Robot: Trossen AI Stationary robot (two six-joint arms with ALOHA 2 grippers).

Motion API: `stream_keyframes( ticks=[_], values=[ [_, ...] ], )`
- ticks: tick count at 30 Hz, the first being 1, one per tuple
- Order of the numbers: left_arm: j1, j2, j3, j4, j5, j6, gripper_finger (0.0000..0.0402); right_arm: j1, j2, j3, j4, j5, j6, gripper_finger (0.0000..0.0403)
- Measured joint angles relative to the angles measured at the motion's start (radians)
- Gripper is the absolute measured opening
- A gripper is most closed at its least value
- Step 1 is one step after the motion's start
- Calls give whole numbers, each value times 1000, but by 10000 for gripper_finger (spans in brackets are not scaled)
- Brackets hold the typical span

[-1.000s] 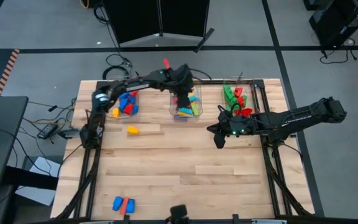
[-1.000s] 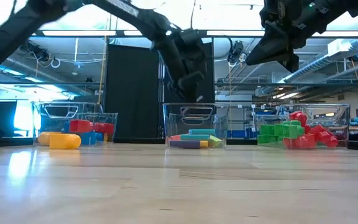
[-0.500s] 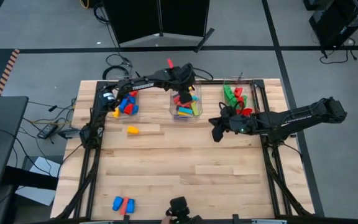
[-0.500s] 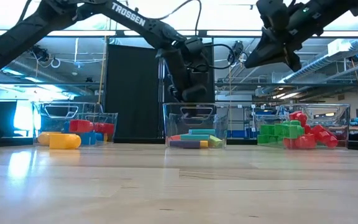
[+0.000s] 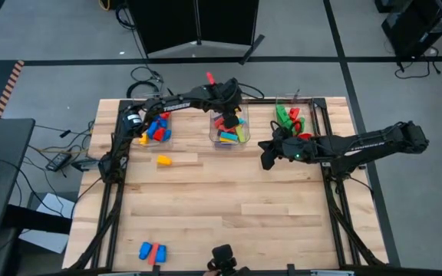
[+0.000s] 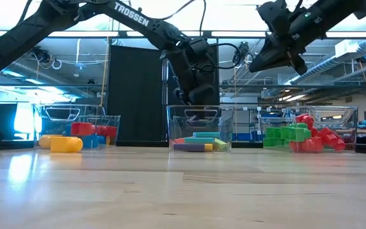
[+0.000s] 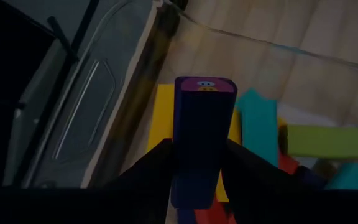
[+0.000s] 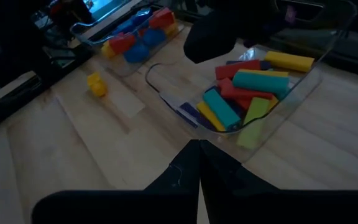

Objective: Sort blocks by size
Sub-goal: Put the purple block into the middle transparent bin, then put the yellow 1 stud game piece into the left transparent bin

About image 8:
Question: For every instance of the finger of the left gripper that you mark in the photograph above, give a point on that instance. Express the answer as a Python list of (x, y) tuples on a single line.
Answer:
[(213, 40)]

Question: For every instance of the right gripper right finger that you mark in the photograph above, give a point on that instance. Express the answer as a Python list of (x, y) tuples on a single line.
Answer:
[(275, 207)]

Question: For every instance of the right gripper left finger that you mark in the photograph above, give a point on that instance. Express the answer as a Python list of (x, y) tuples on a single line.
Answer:
[(135, 207)]

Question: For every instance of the yellow chunky block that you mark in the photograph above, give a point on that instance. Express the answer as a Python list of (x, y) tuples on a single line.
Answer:
[(170, 28), (107, 50), (96, 84)]

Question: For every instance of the blue rounded block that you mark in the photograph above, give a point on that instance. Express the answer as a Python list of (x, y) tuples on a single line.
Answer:
[(143, 15), (137, 53), (154, 37), (126, 27)]

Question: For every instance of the teal block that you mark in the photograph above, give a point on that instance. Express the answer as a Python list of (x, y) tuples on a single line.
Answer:
[(221, 109), (261, 83)]

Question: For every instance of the light green block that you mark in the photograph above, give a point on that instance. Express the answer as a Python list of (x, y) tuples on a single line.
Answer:
[(255, 119)]

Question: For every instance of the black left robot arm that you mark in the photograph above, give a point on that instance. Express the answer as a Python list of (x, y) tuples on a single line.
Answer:
[(20, 46)]

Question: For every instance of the clear plastic bin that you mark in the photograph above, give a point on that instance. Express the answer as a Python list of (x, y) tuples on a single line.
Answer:
[(85, 31), (306, 90)]

